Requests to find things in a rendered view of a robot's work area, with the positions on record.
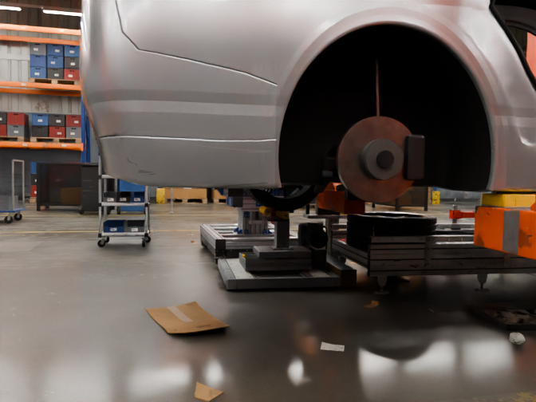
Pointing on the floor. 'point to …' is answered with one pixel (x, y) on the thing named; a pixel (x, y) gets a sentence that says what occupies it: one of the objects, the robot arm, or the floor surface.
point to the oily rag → (510, 317)
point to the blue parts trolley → (9, 204)
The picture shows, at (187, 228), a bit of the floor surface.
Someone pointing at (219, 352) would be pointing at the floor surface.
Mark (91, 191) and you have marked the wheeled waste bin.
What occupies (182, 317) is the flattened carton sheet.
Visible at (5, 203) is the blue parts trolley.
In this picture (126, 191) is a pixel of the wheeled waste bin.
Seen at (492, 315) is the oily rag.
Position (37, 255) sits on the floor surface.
